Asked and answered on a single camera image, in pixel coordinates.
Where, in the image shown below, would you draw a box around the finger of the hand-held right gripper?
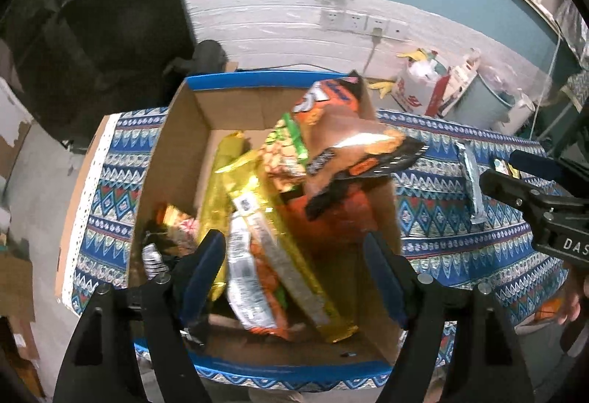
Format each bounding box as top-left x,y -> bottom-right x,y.
479,168 -> 553,220
508,150 -> 589,183

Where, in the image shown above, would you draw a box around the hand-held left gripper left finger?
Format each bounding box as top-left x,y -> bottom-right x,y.
53,229 -> 227,403

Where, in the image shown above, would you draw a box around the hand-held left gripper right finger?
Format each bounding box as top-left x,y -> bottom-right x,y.
363,232 -> 537,403

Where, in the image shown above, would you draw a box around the yellow and black snack bag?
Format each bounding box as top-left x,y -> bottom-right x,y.
491,158 -> 522,179

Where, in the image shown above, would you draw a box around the silver snack packet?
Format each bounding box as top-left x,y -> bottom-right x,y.
455,140 -> 487,225

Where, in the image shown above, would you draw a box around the black snack packet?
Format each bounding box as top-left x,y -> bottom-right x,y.
141,230 -> 185,280

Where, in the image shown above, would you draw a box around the orange green gold snack bag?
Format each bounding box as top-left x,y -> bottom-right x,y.
225,186 -> 360,344

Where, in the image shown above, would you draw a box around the gold foil snack bag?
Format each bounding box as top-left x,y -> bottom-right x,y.
198,131 -> 259,303

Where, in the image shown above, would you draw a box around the plain orange snack bag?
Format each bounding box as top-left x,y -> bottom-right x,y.
281,186 -> 384,249

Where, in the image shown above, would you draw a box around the blue cardboard box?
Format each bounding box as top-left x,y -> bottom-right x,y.
129,70 -> 406,378

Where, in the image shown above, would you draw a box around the green cracker snack bag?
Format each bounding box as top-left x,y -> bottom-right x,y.
258,113 -> 312,193

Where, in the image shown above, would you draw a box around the orange chip bag white print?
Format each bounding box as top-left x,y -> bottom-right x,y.
292,71 -> 430,220

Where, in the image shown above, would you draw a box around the person's right hand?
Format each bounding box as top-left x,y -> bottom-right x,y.
557,269 -> 586,355

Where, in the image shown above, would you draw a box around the white plastic jug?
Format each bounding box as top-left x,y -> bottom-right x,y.
499,90 -> 537,124

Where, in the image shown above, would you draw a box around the red yellow snack packet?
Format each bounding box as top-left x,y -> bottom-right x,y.
155,203 -> 201,248

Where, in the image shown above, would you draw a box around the blue patterned tablecloth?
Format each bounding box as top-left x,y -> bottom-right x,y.
55,106 -> 568,392

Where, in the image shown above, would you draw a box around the grey round bin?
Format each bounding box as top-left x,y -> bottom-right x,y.
460,71 -> 515,133

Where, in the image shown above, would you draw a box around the orange packet on floor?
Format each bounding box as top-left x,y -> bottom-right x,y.
535,296 -> 565,322

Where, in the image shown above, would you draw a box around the white small rack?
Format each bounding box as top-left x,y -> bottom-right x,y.
444,48 -> 482,109

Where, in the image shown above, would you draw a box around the red carton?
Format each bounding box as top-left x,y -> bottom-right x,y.
426,74 -> 455,117

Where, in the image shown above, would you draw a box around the flattened cardboard pieces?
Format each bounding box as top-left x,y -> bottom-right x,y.
0,242 -> 44,399

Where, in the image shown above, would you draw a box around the white hanging cord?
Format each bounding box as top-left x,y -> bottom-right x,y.
529,35 -> 563,137

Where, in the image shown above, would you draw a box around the plug with grey cable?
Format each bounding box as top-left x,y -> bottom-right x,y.
365,28 -> 385,69

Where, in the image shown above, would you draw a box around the white wall socket strip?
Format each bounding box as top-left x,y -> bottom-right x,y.
320,9 -> 410,40

